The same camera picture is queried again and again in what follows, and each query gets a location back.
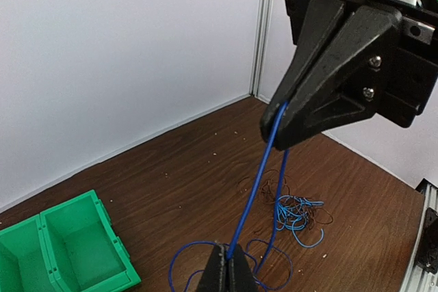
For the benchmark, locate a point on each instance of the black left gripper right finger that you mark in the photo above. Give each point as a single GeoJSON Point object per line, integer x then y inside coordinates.
{"type": "Point", "coordinates": [240, 276]}

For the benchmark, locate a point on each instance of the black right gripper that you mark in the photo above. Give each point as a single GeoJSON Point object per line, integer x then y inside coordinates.
{"type": "Point", "coordinates": [353, 59]}

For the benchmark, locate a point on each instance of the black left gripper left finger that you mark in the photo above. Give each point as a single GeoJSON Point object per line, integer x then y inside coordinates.
{"type": "Point", "coordinates": [214, 276]}

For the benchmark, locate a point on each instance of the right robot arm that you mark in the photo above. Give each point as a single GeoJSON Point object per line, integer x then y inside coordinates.
{"type": "Point", "coordinates": [354, 59]}

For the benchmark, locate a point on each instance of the green plastic bin right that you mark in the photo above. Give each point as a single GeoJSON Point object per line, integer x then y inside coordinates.
{"type": "Point", "coordinates": [84, 252]}

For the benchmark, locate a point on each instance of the green plastic bin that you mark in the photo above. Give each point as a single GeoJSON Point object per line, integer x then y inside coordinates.
{"type": "Point", "coordinates": [22, 263]}
{"type": "Point", "coordinates": [84, 252]}

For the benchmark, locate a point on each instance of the green plastic bin middle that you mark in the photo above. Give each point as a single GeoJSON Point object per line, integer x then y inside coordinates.
{"type": "Point", "coordinates": [22, 263]}

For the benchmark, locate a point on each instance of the right aluminium frame post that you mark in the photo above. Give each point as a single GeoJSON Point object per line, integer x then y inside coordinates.
{"type": "Point", "coordinates": [263, 22]}

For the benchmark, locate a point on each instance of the aluminium front rail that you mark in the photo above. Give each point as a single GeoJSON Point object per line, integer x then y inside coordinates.
{"type": "Point", "coordinates": [421, 273]}

